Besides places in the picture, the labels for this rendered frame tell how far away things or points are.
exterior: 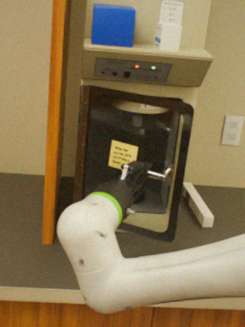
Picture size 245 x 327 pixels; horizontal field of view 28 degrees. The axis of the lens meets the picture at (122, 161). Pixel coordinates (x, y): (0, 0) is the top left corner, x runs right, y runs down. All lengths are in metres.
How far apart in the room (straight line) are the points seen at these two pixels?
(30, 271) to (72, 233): 0.40
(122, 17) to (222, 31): 0.67
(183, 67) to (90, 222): 0.52
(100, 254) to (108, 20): 0.56
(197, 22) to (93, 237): 0.67
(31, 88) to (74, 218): 0.93
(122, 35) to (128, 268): 0.56
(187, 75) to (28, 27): 0.68
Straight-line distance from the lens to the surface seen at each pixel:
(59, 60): 1.24
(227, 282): 0.88
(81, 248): 0.94
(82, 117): 1.35
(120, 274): 0.96
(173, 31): 1.25
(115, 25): 1.21
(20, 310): 1.34
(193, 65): 1.26
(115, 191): 1.05
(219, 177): 1.96
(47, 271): 1.31
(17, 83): 1.80
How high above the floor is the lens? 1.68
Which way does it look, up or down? 21 degrees down
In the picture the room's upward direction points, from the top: 6 degrees clockwise
